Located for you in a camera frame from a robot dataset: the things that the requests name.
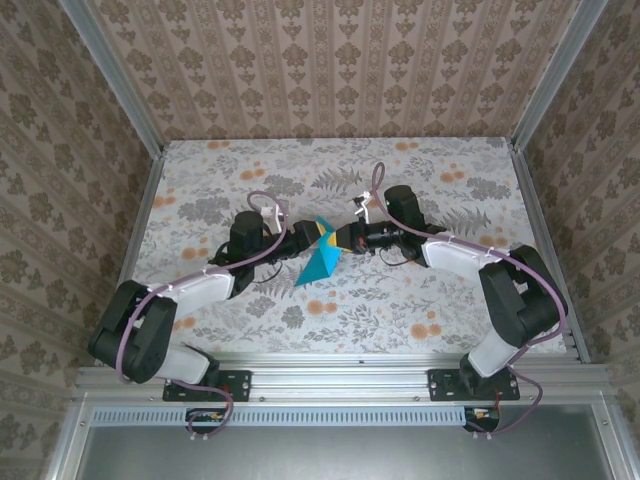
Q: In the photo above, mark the teal cloth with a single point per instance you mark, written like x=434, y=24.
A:
x=315, y=270

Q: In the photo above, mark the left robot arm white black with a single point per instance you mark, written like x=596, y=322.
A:
x=145, y=330

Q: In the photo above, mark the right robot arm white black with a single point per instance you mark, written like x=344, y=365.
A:
x=520, y=305

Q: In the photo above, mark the black connector box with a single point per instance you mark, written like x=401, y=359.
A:
x=487, y=422
x=200, y=420

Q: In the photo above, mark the grey metal panel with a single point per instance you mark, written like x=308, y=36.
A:
x=340, y=455

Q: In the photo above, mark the aluminium table side rail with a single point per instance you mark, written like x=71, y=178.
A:
x=131, y=260
x=540, y=220

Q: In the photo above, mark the aluminium cross rail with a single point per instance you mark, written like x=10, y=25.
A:
x=340, y=380

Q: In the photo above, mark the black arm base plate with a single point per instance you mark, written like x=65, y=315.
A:
x=235, y=385
x=442, y=385

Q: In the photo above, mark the aluminium frame post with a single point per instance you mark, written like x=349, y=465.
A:
x=554, y=75
x=116, y=75

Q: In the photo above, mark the aluminium lower frame bar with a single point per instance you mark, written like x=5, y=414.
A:
x=70, y=445
x=612, y=445

